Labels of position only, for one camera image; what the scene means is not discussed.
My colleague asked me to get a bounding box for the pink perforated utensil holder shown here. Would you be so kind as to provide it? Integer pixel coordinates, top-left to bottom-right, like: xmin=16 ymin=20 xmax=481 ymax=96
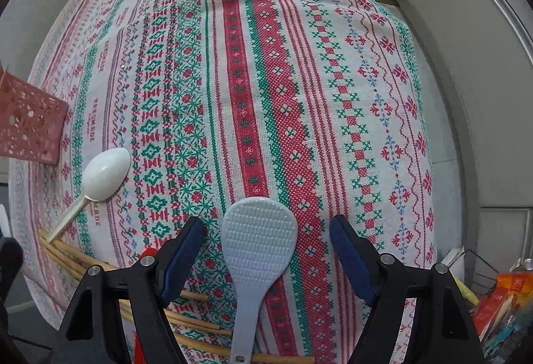
xmin=0 ymin=70 xmax=69 ymax=167

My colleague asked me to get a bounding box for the red green patterned tablecloth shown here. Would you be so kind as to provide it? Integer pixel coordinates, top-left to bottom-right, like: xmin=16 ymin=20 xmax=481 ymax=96
xmin=8 ymin=0 xmax=436 ymax=364

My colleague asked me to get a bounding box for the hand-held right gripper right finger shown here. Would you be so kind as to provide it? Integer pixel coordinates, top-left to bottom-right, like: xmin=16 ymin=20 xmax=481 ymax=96
xmin=329 ymin=215 xmax=486 ymax=364

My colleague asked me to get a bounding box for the black wire basket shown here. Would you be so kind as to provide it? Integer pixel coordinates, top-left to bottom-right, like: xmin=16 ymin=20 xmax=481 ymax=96
xmin=452 ymin=249 xmax=533 ymax=308

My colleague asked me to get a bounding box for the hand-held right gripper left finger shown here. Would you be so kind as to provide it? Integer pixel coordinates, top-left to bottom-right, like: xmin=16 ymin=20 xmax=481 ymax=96
xmin=54 ymin=216 xmax=207 ymax=364

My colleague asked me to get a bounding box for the white plastic spoon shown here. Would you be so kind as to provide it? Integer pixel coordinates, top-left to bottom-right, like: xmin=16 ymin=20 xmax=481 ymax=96
xmin=48 ymin=147 xmax=132 ymax=242

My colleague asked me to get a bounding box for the yellow foam stick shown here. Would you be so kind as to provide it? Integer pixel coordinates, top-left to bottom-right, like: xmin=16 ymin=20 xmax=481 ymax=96
xmin=454 ymin=276 xmax=480 ymax=306

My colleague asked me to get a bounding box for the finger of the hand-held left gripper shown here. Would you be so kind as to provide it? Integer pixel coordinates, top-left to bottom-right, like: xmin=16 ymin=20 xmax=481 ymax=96
xmin=0 ymin=237 xmax=24 ymax=306

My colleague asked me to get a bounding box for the white rice paddle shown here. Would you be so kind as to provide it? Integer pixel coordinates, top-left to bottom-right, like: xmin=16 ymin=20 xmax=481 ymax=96
xmin=221 ymin=198 xmax=298 ymax=364

